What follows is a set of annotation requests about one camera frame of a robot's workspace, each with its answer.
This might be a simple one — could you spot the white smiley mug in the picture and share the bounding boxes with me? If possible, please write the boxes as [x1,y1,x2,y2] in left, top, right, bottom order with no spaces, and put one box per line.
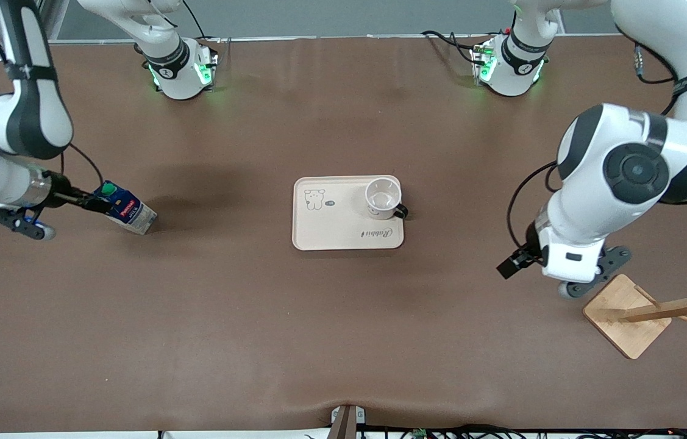
[365,176,408,221]

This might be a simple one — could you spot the cream rabbit print tray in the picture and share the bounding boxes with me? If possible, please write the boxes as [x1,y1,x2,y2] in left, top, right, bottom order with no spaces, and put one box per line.
[292,175,405,251]

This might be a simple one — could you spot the wooden mug stand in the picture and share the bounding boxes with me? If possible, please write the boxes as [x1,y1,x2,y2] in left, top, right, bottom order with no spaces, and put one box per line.
[583,268,687,360]

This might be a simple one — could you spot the metal table edge clamp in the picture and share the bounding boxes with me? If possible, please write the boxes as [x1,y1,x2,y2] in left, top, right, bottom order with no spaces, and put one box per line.
[331,404,366,439]

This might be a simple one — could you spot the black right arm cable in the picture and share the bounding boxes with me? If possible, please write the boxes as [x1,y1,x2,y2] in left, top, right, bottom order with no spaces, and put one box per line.
[60,142,105,191]

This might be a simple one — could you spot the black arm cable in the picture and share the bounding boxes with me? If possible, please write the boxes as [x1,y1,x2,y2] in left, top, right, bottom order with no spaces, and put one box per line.
[60,142,105,191]
[505,160,563,254]

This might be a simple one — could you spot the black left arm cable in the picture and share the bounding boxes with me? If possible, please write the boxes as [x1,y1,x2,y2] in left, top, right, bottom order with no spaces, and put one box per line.
[505,160,563,254]

